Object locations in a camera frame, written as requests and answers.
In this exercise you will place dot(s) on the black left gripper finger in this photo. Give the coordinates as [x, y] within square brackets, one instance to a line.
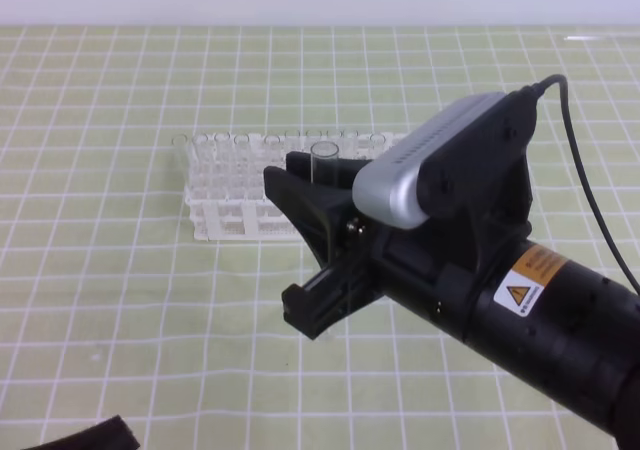
[111, 434]

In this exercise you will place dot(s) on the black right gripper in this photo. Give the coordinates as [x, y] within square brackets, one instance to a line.
[437, 270]

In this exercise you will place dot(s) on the clear glass test tube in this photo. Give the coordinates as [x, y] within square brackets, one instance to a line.
[324, 157]

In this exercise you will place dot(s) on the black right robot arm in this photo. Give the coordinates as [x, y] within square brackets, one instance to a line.
[567, 331]

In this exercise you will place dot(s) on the white test tube rack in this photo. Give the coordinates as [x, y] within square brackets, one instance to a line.
[224, 183]

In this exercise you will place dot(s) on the green checked tablecloth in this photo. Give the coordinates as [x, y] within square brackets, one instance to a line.
[109, 306]

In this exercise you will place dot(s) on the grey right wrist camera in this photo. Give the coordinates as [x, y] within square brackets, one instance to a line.
[451, 160]

